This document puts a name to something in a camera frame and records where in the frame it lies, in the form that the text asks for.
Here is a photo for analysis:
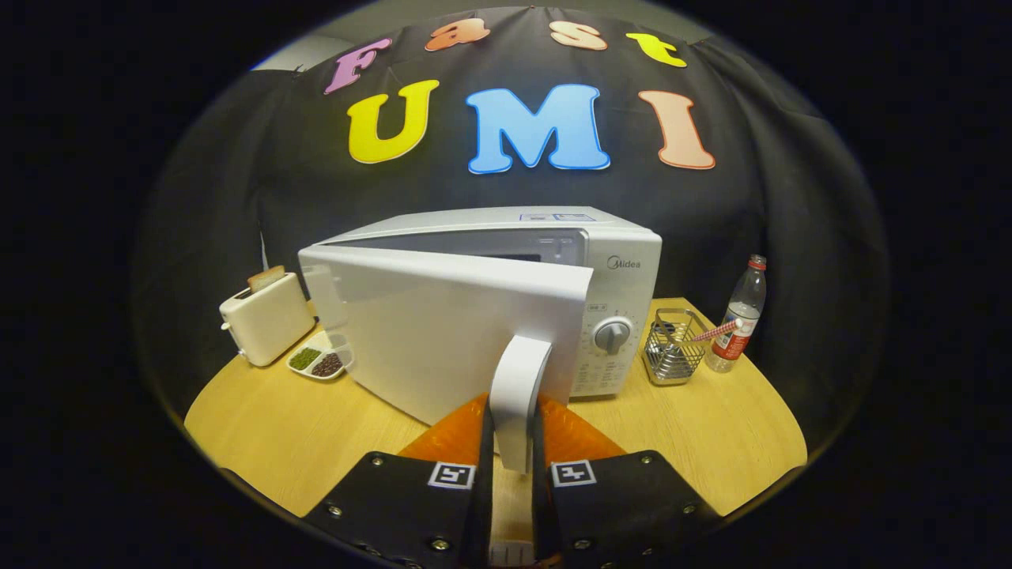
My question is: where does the white divided dish with beans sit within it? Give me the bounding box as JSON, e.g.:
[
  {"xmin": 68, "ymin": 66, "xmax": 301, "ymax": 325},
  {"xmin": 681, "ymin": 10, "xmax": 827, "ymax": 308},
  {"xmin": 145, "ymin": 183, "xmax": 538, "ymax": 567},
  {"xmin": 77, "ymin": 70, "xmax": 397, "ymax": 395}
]
[{"xmin": 286, "ymin": 336, "xmax": 354, "ymax": 382}]

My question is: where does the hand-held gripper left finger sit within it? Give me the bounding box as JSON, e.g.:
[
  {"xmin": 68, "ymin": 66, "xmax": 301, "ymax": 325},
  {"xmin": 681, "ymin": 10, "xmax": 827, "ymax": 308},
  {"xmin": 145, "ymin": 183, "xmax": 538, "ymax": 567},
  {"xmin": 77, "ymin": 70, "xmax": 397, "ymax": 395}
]
[{"xmin": 304, "ymin": 393, "xmax": 495, "ymax": 569}]

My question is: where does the cream toaster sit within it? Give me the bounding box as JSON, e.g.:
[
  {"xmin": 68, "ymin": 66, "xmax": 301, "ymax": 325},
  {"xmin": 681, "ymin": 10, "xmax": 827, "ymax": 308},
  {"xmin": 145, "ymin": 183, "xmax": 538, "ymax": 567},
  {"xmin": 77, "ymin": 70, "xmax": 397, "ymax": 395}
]
[{"xmin": 219, "ymin": 273, "xmax": 317, "ymax": 367}]

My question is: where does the clear bottle with red label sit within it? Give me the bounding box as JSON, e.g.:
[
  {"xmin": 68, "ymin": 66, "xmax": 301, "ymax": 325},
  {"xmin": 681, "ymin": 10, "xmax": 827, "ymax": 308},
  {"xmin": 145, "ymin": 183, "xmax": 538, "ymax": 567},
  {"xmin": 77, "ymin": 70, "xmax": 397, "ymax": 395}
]
[{"xmin": 705, "ymin": 254, "xmax": 768, "ymax": 373}]

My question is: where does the metal wire basket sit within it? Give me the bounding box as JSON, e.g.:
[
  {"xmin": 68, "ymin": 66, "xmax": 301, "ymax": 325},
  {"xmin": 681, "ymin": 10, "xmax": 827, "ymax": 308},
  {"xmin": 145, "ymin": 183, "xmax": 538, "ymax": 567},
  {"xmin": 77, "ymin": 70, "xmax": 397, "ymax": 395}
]
[{"xmin": 642, "ymin": 308, "xmax": 710, "ymax": 386}]

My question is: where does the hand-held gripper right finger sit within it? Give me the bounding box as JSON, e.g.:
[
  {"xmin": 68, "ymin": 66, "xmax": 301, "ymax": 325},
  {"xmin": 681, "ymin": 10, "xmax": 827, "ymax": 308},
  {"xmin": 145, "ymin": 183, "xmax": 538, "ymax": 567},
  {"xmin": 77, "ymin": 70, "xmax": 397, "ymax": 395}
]
[{"xmin": 531, "ymin": 395, "xmax": 720, "ymax": 569}]

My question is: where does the pink striped stick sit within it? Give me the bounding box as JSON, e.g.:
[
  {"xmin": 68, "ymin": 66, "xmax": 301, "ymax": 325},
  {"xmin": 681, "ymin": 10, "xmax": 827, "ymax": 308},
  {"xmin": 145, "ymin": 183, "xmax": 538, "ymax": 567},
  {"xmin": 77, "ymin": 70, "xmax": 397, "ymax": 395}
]
[{"xmin": 689, "ymin": 318, "xmax": 744, "ymax": 344}]

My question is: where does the white toaster oven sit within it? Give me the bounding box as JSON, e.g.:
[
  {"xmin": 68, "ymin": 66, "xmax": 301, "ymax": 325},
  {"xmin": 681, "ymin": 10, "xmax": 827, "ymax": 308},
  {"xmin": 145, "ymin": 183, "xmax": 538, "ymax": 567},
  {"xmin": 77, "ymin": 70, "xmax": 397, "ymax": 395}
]
[{"xmin": 297, "ymin": 207, "xmax": 663, "ymax": 475}]

